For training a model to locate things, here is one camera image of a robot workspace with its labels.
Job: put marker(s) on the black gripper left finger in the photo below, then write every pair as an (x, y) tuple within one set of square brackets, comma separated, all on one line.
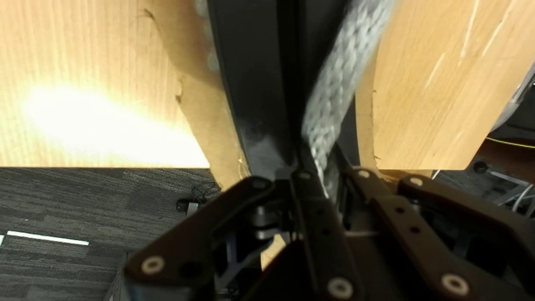
[(223, 244)]

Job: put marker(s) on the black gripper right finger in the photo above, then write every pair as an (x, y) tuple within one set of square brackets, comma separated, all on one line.
[(445, 239)]

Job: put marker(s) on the black curved grooved board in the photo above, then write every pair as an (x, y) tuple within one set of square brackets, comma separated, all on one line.
[(256, 84)]

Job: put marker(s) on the white floor tape strip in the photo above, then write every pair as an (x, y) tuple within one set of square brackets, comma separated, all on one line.
[(47, 238)]

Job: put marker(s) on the wood topped metal cart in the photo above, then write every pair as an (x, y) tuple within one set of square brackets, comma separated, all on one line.
[(84, 55)]

